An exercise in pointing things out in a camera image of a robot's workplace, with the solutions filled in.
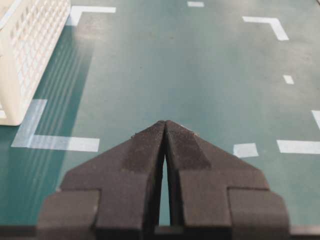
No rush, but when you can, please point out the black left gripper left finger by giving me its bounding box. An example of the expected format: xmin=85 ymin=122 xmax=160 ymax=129
xmin=36 ymin=120 xmax=166 ymax=240

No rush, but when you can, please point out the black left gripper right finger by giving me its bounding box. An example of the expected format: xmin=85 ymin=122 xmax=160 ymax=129
xmin=165 ymin=120 xmax=290 ymax=240

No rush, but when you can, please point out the white tape corner marker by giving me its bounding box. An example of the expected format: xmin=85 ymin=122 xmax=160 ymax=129
xmin=11 ymin=99 xmax=100 ymax=152
xmin=242 ymin=16 xmax=290 ymax=41
xmin=65 ymin=5 xmax=117 ymax=26

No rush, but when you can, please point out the white plastic lattice basket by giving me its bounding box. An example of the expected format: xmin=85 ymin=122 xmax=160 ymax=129
xmin=0 ymin=0 xmax=71 ymax=126

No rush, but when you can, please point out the small white tape dash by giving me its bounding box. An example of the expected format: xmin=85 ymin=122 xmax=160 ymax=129
xmin=187 ymin=1 xmax=205 ymax=8

